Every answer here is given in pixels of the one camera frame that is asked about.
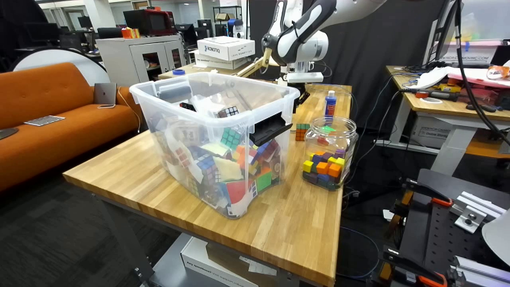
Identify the computer monitor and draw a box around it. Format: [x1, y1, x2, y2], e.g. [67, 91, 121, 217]
[421, 0, 510, 67]

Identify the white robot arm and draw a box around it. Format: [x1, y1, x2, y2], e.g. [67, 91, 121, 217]
[262, 0, 387, 66]

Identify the clear plastic storage bin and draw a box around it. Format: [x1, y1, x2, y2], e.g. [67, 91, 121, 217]
[131, 72, 298, 219]

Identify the grey tablet on sofa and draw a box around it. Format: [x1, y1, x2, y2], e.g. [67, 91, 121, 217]
[24, 115, 65, 128]

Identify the black bin handle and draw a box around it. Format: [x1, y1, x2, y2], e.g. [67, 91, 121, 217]
[250, 113, 290, 147]

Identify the colourful puzzle cube on table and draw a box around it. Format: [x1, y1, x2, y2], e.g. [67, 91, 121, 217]
[295, 123, 309, 142]

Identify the grey laptop on sofa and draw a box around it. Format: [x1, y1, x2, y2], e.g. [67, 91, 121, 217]
[94, 83, 116, 107]

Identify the orange sofa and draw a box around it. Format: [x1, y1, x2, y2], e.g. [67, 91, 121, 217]
[0, 62, 140, 192]

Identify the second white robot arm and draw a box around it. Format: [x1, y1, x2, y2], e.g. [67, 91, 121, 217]
[262, 0, 336, 85]

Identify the grey desk lamp wooden arm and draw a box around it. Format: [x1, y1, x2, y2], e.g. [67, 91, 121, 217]
[238, 34, 277, 78]

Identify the wooden side desk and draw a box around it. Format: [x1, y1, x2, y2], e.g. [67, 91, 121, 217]
[379, 66, 510, 176]

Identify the white cabinet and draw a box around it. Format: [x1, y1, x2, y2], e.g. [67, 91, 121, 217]
[97, 35, 188, 86]

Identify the white cardboard box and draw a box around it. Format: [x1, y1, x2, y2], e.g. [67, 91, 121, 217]
[198, 37, 255, 61]

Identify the blue paint bottle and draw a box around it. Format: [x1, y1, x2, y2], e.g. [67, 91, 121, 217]
[325, 90, 336, 118]

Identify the clear jar of cubes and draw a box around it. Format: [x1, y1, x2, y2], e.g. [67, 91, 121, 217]
[301, 117, 359, 190]

